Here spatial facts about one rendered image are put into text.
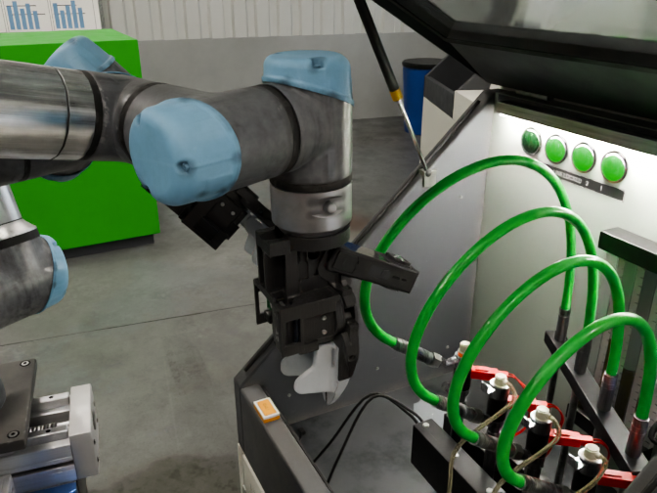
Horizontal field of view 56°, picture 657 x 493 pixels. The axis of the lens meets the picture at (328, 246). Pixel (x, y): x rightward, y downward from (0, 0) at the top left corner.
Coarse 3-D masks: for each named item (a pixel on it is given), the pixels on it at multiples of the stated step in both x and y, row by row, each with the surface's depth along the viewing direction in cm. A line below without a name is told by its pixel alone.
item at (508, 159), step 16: (480, 160) 82; (496, 160) 82; (512, 160) 83; (528, 160) 85; (448, 176) 80; (464, 176) 81; (544, 176) 88; (432, 192) 79; (560, 192) 90; (416, 208) 79; (400, 224) 79; (384, 240) 79; (368, 288) 80; (368, 304) 81; (368, 320) 82; (384, 336) 85
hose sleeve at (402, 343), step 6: (396, 336) 87; (396, 342) 86; (402, 342) 87; (408, 342) 88; (396, 348) 86; (402, 348) 87; (420, 348) 89; (420, 354) 89; (426, 354) 89; (432, 354) 90; (420, 360) 89; (426, 360) 90; (432, 360) 90
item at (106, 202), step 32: (32, 32) 403; (64, 32) 403; (96, 32) 403; (128, 64) 365; (32, 192) 366; (64, 192) 374; (96, 192) 383; (128, 192) 392; (64, 224) 381; (96, 224) 390; (128, 224) 400
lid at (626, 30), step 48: (384, 0) 107; (432, 0) 95; (480, 0) 84; (528, 0) 76; (576, 0) 69; (624, 0) 64; (480, 48) 101; (528, 48) 90; (576, 48) 83; (624, 48) 76; (528, 96) 113; (576, 96) 101; (624, 96) 88
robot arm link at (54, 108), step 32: (0, 64) 46; (32, 64) 48; (0, 96) 44; (32, 96) 46; (64, 96) 48; (96, 96) 50; (128, 96) 50; (0, 128) 45; (32, 128) 46; (64, 128) 48; (96, 128) 50; (96, 160) 54; (128, 160) 53
